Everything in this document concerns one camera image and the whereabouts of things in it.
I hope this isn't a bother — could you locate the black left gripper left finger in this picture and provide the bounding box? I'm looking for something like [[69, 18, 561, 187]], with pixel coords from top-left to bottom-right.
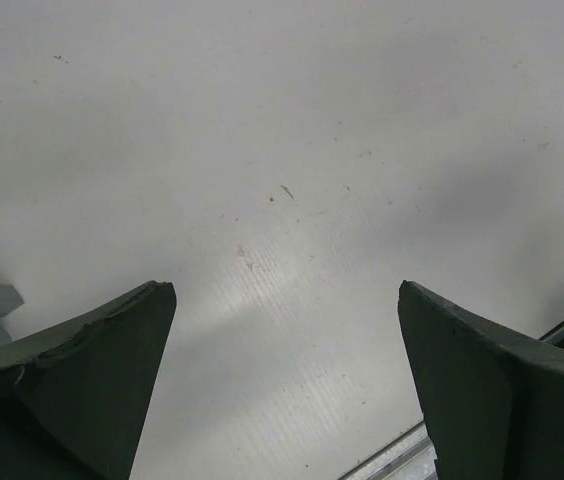
[[0, 281, 176, 479]]

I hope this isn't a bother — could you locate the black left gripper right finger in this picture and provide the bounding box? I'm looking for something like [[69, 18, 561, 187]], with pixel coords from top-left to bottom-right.
[[398, 281, 564, 479]]

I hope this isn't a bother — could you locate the aluminium rail frame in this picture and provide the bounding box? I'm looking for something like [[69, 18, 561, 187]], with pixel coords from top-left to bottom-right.
[[340, 320, 564, 480]]

